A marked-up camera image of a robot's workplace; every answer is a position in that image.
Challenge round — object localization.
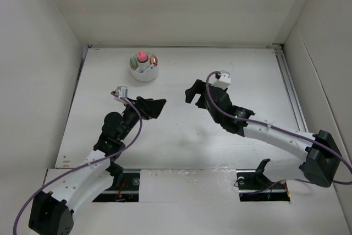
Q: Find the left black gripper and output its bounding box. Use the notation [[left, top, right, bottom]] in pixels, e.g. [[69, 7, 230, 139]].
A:
[[118, 97, 165, 140]]

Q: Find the blue capped white marker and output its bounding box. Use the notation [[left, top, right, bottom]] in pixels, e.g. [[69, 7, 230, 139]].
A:
[[143, 64, 155, 73]]

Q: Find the pink capped glue bottle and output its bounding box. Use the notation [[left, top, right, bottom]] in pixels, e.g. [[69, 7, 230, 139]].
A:
[[137, 51, 148, 63]]

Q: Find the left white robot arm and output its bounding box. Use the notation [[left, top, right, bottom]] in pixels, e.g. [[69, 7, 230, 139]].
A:
[[29, 96, 167, 234]]

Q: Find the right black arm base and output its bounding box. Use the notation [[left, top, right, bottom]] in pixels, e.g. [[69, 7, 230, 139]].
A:
[[234, 159, 290, 202]]

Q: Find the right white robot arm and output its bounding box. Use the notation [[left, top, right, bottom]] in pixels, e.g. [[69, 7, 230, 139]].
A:
[[185, 74, 341, 188]]

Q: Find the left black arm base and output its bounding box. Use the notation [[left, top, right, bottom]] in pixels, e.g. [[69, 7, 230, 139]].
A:
[[93, 170, 140, 203]]

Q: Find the white round divided container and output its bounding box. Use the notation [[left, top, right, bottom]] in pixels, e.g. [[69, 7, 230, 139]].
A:
[[129, 51, 159, 82]]

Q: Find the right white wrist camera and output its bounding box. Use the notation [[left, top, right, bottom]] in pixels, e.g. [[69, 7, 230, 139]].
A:
[[212, 70, 231, 90]]

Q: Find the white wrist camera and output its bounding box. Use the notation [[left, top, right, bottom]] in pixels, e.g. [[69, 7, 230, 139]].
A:
[[111, 86, 128, 102], [212, 70, 231, 90]]

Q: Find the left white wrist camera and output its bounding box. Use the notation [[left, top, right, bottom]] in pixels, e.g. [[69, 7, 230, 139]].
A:
[[111, 86, 128, 102]]

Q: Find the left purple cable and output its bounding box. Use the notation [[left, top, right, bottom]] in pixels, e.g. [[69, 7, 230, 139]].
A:
[[12, 90, 143, 235]]

